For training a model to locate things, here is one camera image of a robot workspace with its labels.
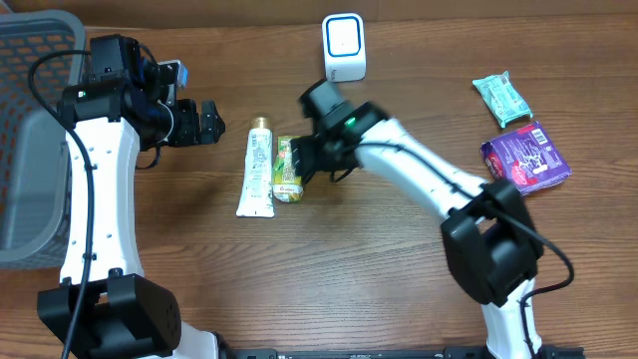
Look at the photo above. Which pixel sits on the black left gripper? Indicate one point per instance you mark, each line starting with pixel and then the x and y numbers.
pixel 197 124

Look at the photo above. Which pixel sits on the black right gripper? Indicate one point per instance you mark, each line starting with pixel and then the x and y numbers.
pixel 303 157

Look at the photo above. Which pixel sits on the green yellow drink carton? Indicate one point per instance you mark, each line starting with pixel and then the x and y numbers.
pixel 286 185

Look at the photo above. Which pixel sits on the white tube gold cap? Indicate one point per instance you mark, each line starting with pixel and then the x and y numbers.
pixel 256 198

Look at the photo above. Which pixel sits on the teal wipes packet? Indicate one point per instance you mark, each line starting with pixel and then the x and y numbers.
pixel 502 99

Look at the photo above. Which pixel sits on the red purple floral liner pack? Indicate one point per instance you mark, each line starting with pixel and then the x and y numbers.
pixel 527 157

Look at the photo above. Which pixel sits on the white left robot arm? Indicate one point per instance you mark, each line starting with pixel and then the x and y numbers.
pixel 104 306

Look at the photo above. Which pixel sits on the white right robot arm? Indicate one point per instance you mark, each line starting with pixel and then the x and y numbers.
pixel 487 232

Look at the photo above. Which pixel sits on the white barcode scanner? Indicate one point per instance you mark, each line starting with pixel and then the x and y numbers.
pixel 344 47

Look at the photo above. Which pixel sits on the dark grey plastic basket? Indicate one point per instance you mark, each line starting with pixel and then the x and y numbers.
pixel 35 170

